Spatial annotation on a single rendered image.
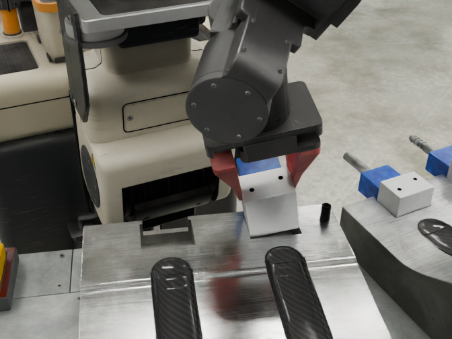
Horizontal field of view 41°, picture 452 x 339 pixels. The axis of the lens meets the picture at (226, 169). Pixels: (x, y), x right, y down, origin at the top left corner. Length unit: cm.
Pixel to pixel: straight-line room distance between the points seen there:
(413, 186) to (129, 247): 33
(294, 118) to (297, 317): 17
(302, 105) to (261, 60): 15
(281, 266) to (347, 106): 221
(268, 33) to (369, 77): 266
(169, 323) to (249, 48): 26
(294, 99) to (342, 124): 209
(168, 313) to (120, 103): 42
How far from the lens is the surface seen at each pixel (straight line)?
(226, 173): 53
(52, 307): 69
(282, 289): 57
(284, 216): 60
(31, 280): 72
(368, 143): 251
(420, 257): 67
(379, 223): 70
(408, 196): 71
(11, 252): 73
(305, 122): 52
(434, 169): 82
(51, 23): 116
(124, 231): 62
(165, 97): 91
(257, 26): 42
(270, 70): 40
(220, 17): 46
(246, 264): 58
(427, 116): 279
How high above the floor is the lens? 129
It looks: 34 degrees down
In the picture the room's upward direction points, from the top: 1 degrees clockwise
